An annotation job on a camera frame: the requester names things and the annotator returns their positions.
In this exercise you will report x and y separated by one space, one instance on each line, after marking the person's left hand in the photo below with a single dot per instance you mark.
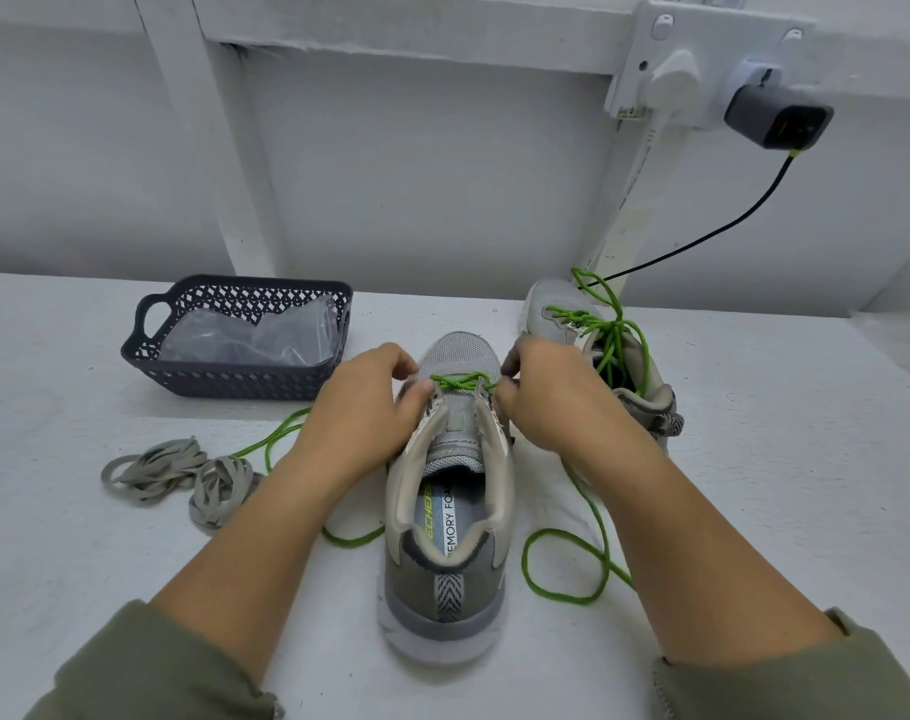
362 420

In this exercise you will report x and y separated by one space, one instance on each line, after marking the person's right hand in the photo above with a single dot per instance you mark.
560 397

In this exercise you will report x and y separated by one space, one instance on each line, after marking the green shoelace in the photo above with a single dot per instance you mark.
568 592
613 330

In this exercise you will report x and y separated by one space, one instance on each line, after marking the gray sneaker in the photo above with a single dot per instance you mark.
658 412
443 592

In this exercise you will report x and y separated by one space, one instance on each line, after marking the clear plastic bag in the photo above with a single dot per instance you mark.
253 337

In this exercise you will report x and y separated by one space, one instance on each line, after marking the beige shoelace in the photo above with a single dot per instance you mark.
155 469
223 495

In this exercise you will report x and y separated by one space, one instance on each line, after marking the person's right forearm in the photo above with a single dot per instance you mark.
740 592

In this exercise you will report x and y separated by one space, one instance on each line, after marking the person's left forearm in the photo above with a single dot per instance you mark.
185 622

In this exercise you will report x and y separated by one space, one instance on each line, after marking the dark plastic lattice basket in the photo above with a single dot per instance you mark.
215 382

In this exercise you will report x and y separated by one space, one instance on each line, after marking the white plug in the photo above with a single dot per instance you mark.
674 79

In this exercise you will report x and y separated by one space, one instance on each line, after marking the gray charger adapter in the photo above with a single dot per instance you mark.
778 118

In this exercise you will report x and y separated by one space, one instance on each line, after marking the white wall socket plate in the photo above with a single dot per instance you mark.
710 30

